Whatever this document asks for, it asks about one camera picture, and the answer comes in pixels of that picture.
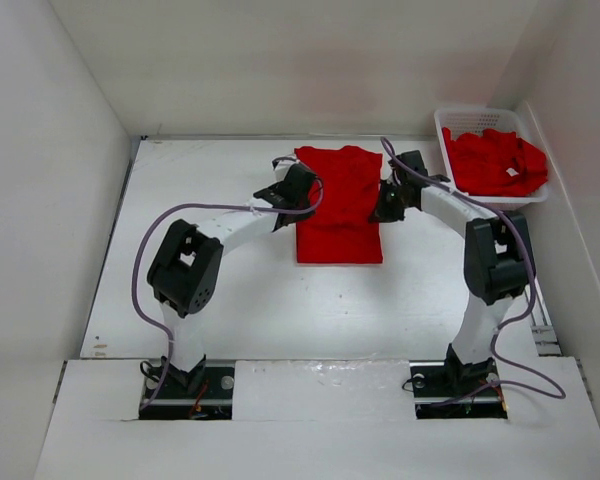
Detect red t-shirt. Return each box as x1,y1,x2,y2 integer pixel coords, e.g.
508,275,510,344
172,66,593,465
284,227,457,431
295,145,383,265

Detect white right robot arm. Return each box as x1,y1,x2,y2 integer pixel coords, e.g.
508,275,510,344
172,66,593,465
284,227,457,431
369,150,535,394

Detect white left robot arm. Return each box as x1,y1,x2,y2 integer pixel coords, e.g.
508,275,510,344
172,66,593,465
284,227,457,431
147,157,323,397

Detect red t-shirts in basket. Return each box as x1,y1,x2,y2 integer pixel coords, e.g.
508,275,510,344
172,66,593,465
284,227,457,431
442,127,548,197

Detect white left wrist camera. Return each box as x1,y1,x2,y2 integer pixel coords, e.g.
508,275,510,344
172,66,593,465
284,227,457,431
272,156,298,182

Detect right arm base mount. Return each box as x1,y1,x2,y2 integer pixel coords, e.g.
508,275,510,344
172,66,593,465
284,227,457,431
402,361,508,420

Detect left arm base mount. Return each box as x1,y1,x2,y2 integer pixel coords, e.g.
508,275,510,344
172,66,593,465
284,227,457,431
138,357,236,421

